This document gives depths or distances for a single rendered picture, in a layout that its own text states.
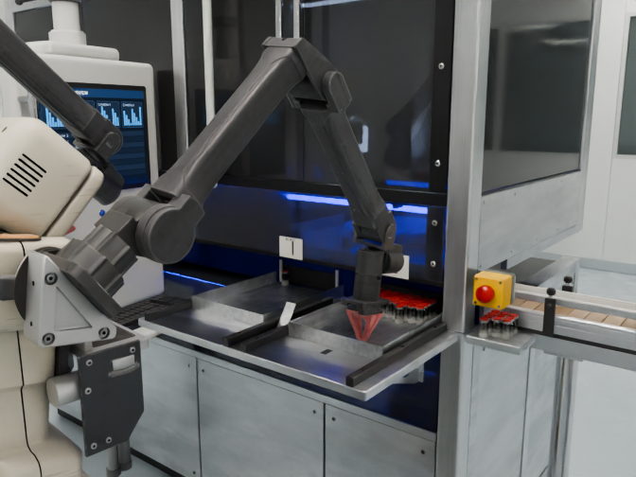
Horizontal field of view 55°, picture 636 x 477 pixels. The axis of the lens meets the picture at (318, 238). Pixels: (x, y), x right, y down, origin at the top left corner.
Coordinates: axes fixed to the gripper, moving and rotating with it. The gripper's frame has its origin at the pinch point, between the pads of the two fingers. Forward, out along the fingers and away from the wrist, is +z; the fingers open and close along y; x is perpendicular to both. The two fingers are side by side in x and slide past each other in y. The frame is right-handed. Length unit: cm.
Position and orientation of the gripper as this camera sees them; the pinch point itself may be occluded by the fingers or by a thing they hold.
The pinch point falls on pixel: (362, 340)
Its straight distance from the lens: 134.0
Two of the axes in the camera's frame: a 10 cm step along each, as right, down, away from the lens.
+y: 6.1, 0.0, 7.9
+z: -1.0, 9.9, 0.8
